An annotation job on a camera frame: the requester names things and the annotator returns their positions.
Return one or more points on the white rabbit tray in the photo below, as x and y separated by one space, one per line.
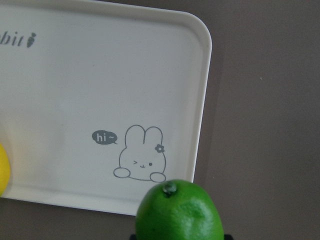
99 101

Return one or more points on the green lime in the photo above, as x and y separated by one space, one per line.
178 210

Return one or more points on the yellow lemon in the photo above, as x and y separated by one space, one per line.
5 170

